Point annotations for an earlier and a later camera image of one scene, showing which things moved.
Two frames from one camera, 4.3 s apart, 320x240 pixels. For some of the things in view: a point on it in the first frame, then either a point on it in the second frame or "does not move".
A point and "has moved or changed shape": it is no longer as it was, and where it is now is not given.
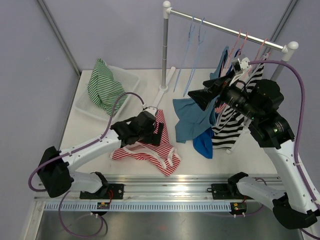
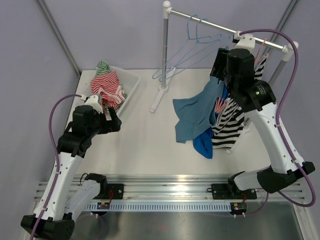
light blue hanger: [200, 36] has moved or changed shape
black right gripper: [222, 86] → [221, 60]
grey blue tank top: [192, 121] does not move
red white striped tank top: [164, 154] → [108, 86]
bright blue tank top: [204, 144] does not move
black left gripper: [153, 138] → [111, 125]
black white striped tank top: [229, 120] does not move
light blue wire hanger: [185, 52] → [195, 43]
